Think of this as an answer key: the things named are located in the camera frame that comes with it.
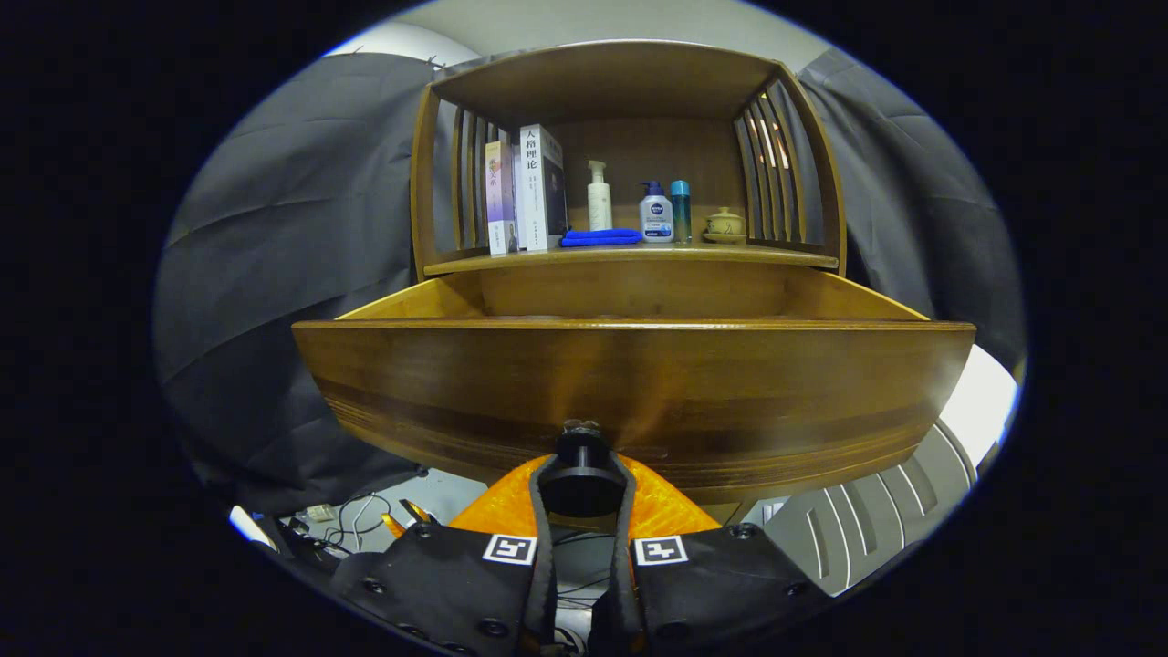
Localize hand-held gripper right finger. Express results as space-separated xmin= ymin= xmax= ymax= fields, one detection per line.
xmin=589 ymin=454 xmax=833 ymax=657

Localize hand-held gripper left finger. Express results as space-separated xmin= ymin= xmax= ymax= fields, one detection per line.
xmin=328 ymin=454 xmax=558 ymax=657

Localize wooden drawer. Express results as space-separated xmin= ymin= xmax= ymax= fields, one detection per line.
xmin=292 ymin=265 xmax=977 ymax=519

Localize wooden countertop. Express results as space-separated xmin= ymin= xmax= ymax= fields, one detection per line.
xmin=422 ymin=239 xmax=839 ymax=277

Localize wooden cabinet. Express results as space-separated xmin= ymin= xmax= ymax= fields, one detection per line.
xmin=409 ymin=38 xmax=848 ymax=284

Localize blue folded cloth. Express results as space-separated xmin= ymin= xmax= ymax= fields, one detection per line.
xmin=559 ymin=227 xmax=644 ymax=248

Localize small white blue-pump bottle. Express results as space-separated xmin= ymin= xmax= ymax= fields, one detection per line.
xmin=639 ymin=181 xmax=674 ymax=244

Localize beige lidded ceramic cup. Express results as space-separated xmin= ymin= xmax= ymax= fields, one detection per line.
xmin=701 ymin=206 xmax=747 ymax=245

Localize white pump bottle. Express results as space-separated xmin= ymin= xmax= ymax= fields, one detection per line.
xmin=587 ymin=161 xmax=613 ymax=232

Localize white book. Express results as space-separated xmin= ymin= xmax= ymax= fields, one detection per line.
xmin=513 ymin=124 xmax=568 ymax=253

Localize purple book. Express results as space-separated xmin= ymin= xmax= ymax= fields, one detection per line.
xmin=485 ymin=140 xmax=519 ymax=256

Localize black floor cables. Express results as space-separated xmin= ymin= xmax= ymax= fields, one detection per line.
xmin=310 ymin=493 xmax=430 ymax=553

